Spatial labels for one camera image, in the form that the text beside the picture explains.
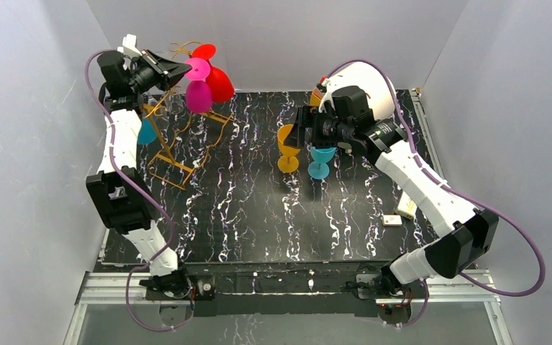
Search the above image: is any light blue plastic wine glass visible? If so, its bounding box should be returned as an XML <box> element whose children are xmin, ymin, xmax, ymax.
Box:
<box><xmin>308</xmin><ymin>147</ymin><xmax>336</xmax><ymax>180</ymax></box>

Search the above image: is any magenta plastic wine glass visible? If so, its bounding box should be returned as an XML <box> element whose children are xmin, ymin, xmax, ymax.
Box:
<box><xmin>185</xmin><ymin>57</ymin><xmax>213</xmax><ymax>113</ymax></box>

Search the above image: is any red plastic wine glass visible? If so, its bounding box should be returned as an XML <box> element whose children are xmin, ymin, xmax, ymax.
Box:
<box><xmin>191</xmin><ymin>44</ymin><xmax>234</xmax><ymax>103</ymax></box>

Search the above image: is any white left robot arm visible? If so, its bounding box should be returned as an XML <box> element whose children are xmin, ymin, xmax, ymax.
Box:
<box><xmin>86</xmin><ymin>50</ymin><xmax>191</xmax><ymax>297</ymax></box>

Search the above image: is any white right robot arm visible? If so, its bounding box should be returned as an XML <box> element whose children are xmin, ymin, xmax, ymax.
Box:
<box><xmin>284</xmin><ymin>106</ymin><xmax>499</xmax><ymax>293</ymax></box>

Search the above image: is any orange plastic wine glass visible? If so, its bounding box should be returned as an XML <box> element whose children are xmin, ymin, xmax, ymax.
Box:
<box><xmin>277</xmin><ymin>124</ymin><xmax>300</xmax><ymax>173</ymax></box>

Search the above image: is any round drawer cabinet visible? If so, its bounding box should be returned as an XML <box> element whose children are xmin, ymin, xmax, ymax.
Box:
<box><xmin>309</xmin><ymin>61</ymin><xmax>395</xmax><ymax>121</ymax></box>

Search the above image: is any black marble table mat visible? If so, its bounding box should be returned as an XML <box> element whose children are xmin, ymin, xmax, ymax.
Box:
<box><xmin>93</xmin><ymin>88</ymin><xmax>451</xmax><ymax>265</ymax></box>

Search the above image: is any small white box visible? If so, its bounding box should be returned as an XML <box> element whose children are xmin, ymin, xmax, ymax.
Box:
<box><xmin>382</xmin><ymin>215</ymin><xmax>403</xmax><ymax>226</ymax></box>

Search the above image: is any cream rectangular box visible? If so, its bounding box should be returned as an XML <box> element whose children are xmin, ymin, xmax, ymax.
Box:
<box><xmin>395</xmin><ymin>192</ymin><xmax>418</xmax><ymax>220</ymax></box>

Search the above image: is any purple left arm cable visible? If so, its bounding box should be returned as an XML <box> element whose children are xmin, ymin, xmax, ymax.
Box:
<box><xmin>84</xmin><ymin>49</ymin><xmax>196</xmax><ymax>334</ymax></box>

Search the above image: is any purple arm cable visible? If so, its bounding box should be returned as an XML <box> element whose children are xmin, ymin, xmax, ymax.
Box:
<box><xmin>326</xmin><ymin>59</ymin><xmax>547</xmax><ymax>328</ymax></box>
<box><xmin>84</xmin><ymin>49</ymin><xmax>196</xmax><ymax>334</ymax></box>

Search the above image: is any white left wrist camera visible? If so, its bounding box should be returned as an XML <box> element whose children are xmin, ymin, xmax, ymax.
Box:
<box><xmin>116</xmin><ymin>34</ymin><xmax>142</xmax><ymax>59</ymax></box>

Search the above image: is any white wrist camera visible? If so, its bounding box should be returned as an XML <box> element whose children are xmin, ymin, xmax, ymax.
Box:
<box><xmin>116</xmin><ymin>34</ymin><xmax>142</xmax><ymax>59</ymax></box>
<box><xmin>316</xmin><ymin>76</ymin><xmax>339</xmax><ymax>113</ymax></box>

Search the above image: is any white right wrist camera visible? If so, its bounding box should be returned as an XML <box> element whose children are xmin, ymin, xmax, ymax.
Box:
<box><xmin>316</xmin><ymin>76</ymin><xmax>339</xmax><ymax>113</ymax></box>

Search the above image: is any gold wire wine glass rack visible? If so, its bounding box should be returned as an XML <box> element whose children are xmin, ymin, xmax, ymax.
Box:
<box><xmin>143</xmin><ymin>41</ymin><xmax>234</xmax><ymax>190</ymax></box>

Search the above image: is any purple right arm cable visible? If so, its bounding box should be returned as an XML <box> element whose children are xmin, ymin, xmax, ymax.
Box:
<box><xmin>326</xmin><ymin>59</ymin><xmax>547</xmax><ymax>328</ymax></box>

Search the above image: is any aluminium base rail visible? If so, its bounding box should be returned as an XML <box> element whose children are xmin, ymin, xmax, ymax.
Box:
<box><xmin>65</xmin><ymin>273</ymin><xmax>512</xmax><ymax>344</ymax></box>

